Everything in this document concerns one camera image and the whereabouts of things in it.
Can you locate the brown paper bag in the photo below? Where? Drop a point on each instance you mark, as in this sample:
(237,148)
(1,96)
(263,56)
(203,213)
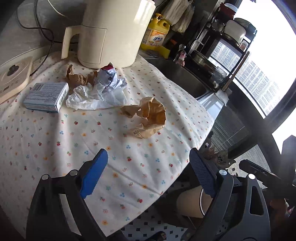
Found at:
(152,114)

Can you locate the floral white tablecloth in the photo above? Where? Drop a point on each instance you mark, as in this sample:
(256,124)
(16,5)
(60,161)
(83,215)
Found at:
(138,172)

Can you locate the white round trash bin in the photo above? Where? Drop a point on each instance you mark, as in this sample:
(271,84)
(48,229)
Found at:
(193,202)

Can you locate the stainless steel sink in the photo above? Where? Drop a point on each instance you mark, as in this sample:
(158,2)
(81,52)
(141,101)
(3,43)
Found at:
(182,77)

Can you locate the green white detergent refill pouch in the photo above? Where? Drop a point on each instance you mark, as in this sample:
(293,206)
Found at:
(220,158)

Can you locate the white plastic bag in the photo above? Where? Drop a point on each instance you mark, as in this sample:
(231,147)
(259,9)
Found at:
(90,97)

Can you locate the yellow dish soap bottle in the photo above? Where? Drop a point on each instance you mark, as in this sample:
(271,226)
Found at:
(155,35)

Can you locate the cream air fryer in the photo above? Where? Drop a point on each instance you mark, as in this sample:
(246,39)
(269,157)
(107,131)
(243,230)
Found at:
(111,32)

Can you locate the wooden cutting board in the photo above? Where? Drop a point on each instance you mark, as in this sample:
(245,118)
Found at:
(235,71)

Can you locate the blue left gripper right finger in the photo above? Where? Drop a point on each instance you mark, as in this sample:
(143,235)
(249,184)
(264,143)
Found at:
(203,173)

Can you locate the white printed wrapper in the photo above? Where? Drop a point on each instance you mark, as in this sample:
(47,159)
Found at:
(108,80)

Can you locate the person's right hand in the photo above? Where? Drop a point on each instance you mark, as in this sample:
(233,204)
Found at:
(280,207)

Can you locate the cream kitchen scale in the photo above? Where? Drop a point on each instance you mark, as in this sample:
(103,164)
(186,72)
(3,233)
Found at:
(15,78)

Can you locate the grey printed cardboard box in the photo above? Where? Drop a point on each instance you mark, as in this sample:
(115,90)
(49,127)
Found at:
(47,96)

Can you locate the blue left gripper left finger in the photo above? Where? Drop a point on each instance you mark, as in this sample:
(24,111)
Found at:
(93,173)

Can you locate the small pink bottle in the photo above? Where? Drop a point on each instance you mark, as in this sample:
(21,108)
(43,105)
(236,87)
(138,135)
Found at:
(181,55)

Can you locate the hanging cloth bags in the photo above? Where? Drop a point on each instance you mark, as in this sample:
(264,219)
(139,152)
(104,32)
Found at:
(179,13)

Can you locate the black dish rack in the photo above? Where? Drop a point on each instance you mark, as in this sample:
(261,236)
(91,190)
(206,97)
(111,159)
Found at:
(221,45)

